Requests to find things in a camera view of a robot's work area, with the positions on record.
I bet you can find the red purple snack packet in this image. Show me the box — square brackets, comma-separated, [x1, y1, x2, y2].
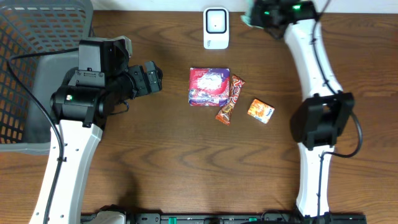
[188, 68, 230, 106]

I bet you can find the red orange candy bar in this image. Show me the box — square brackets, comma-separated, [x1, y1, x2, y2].
[215, 75, 245, 125]

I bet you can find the small orange snack box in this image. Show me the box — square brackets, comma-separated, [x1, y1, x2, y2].
[248, 99, 275, 124]

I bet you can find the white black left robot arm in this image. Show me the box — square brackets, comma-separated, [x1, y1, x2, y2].
[30, 36, 163, 223]

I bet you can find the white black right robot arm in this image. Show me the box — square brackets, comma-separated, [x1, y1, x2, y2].
[249, 1, 354, 223]

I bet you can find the white barcode scanner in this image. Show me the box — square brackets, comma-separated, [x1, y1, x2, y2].
[203, 7, 229, 50]

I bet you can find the grey plastic mesh basket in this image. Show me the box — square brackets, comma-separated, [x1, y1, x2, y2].
[1, 0, 94, 155]

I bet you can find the black mounting rail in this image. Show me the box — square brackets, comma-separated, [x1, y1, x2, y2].
[80, 205, 367, 224]

